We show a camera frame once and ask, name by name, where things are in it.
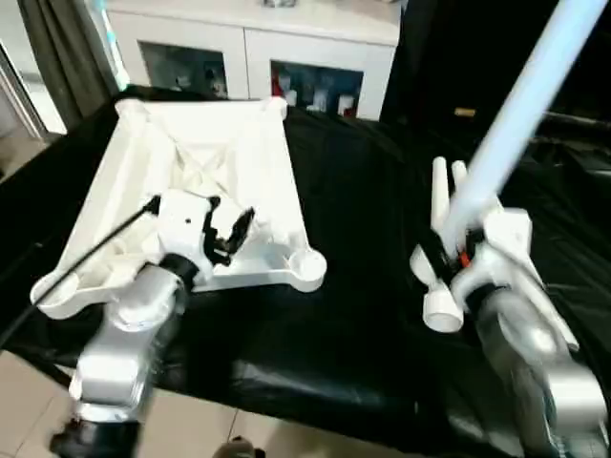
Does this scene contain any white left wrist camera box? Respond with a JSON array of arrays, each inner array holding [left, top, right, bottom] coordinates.
[[155, 190, 216, 276]]

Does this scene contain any white glass-door cabinet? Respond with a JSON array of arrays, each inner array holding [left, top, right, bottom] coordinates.
[[107, 0, 400, 123]]

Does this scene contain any white plastic table top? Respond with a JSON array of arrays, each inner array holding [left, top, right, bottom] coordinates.
[[31, 97, 328, 321]]

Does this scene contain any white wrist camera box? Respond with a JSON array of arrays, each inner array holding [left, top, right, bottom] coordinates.
[[155, 190, 216, 276], [451, 205, 535, 300]]

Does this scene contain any black left wrist camera cable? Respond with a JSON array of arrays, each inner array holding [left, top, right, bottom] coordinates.
[[0, 195, 161, 344]]

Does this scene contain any black plastic mat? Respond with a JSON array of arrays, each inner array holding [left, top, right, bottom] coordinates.
[[0, 83, 611, 458]]

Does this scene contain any grey curtain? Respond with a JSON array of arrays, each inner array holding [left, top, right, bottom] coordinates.
[[18, 0, 120, 135]]

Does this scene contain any dark metal rod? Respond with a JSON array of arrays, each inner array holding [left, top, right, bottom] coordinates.
[[543, 112, 611, 134]]

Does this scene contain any black box gold label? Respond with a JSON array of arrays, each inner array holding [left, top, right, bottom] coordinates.
[[381, 0, 540, 130]]

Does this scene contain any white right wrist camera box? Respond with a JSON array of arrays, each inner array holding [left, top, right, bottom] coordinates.
[[451, 205, 535, 300]]

